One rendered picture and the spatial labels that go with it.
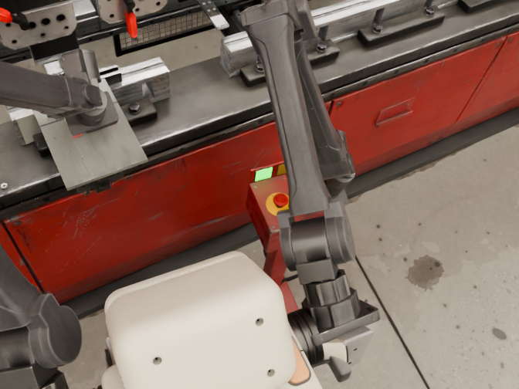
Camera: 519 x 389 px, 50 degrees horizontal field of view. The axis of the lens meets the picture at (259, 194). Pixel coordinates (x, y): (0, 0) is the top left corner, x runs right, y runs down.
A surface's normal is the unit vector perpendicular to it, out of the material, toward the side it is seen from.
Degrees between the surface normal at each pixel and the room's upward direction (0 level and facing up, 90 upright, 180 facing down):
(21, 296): 56
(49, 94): 69
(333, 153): 83
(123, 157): 0
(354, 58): 0
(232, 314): 25
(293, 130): 41
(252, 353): 48
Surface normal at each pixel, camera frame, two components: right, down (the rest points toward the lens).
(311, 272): -0.24, 0.20
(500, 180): 0.10, -0.54
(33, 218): 0.47, 0.77
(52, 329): 0.95, -0.22
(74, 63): -0.22, -0.04
